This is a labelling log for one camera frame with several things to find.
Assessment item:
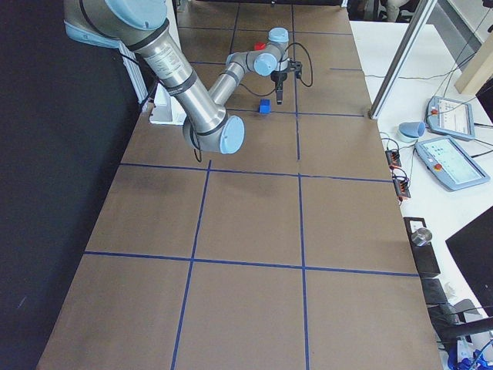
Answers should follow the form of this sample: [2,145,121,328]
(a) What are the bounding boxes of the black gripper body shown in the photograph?
[270,69,288,89]

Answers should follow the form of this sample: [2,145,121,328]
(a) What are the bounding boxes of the blue wooden cube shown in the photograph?
[258,99,271,114]

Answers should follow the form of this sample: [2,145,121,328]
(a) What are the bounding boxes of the red wooden cube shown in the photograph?
[254,42,267,51]

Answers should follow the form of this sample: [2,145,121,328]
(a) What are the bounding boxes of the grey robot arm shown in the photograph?
[209,27,290,105]
[63,1,245,154]

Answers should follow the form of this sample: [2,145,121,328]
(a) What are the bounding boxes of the orange black connector board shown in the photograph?
[385,149,401,170]

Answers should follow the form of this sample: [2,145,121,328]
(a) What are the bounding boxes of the light blue tape roll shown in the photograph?
[397,121,426,143]

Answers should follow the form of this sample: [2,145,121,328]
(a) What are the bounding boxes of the far teach pendant tablet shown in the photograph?
[425,96,475,141]

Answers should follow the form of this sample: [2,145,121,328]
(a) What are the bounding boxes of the teach pendant tablet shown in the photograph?
[415,136,490,191]
[425,96,475,141]

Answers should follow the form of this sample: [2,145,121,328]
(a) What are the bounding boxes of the near teach pendant tablet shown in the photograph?
[415,136,490,191]

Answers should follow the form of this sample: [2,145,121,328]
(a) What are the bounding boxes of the small metal cup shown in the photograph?
[411,227,432,247]

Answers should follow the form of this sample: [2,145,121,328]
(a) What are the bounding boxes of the black box with cup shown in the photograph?
[404,217,441,278]

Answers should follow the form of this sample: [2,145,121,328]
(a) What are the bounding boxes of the black monitor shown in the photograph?
[446,210,492,316]

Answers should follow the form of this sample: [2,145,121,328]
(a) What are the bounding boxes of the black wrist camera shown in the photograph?
[288,60,303,79]

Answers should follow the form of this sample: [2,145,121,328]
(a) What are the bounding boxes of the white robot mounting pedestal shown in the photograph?
[148,0,186,126]

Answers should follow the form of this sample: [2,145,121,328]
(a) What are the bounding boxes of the aluminium frame post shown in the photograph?
[367,0,438,120]

